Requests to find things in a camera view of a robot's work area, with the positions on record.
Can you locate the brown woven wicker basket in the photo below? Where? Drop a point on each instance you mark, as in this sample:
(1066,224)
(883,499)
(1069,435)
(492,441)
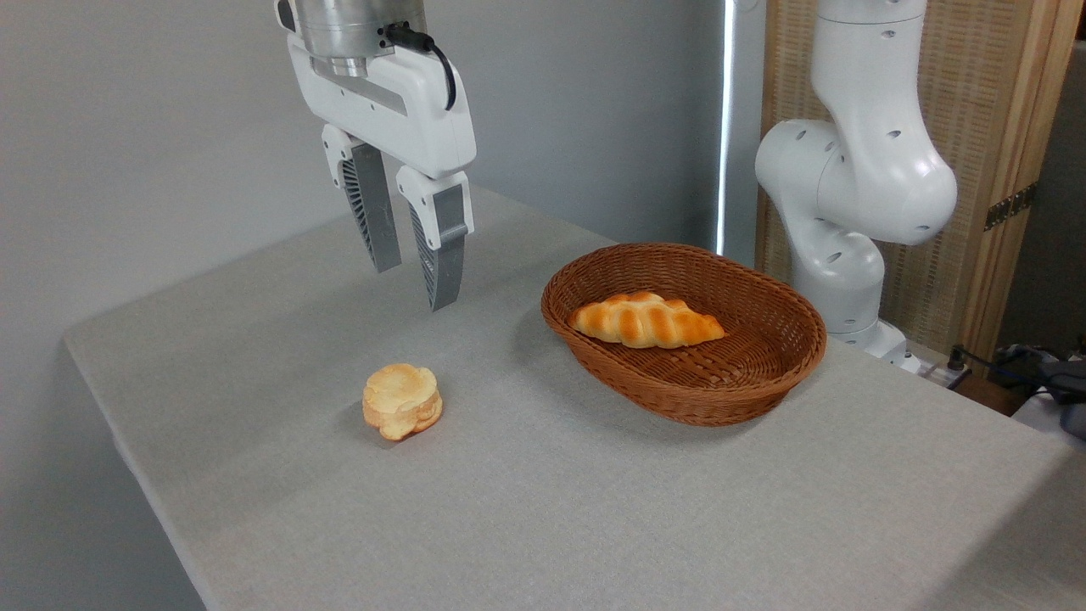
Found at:
(704,399)

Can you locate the dark grey bag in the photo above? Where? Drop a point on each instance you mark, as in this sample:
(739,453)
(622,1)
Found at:
(1065,382)

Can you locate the metal screen hinge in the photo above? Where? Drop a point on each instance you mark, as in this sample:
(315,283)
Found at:
(1010,206)

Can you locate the wooden rattan folding screen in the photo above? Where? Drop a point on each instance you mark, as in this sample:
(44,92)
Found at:
(976,102)

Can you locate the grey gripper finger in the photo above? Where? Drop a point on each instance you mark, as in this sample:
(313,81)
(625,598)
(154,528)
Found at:
(372,204)
(443,246)

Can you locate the grey tablecloth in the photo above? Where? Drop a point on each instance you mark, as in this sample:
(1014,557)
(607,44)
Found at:
(679,509)

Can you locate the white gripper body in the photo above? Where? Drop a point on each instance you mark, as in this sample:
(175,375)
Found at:
(399,119)

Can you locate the braided golden bread loaf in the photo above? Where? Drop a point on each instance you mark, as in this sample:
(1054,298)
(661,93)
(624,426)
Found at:
(645,322)

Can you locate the round pale bread bun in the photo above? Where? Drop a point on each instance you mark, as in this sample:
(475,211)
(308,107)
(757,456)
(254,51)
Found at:
(400,399)

